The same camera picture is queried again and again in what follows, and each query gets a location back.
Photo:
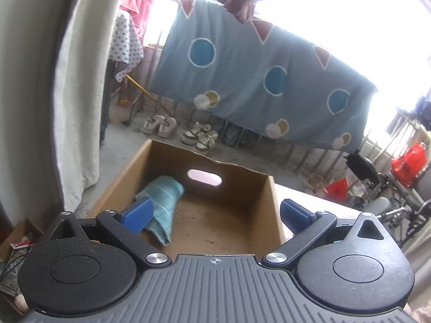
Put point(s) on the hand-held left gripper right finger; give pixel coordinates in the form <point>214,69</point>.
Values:
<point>295,213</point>

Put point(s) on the dark blue cloth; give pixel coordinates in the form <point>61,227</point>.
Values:
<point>105,107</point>

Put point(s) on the brown cardboard box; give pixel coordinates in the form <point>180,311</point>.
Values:
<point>215,223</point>

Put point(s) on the beige curtain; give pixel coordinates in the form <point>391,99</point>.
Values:
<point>30,74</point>

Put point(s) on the yellow pole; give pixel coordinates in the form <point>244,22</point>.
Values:
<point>146,92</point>

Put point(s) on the small red plastic bag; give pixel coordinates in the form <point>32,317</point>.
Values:
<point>336,190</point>

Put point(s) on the cluttered small cardboard box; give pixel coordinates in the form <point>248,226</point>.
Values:
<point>23,227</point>

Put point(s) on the white shoe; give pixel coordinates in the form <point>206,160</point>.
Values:
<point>152,125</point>
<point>167,127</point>

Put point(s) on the white fleece curtain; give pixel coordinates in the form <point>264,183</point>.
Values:
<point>87,91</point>

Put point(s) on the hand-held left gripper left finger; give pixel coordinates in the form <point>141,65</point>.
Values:
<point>138,216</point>

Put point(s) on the blue blanket with circles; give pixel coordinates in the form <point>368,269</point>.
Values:
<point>242,67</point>

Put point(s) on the pink garment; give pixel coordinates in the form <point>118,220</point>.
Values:
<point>136,6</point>

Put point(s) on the white polka dot cloth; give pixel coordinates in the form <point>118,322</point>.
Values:
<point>126,43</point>

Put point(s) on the large red plastic bag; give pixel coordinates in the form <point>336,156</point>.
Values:
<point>409,163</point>

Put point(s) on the pair of sneakers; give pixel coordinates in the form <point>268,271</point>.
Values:
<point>206,143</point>

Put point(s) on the teal towel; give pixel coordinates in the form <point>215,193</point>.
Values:
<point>162,197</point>

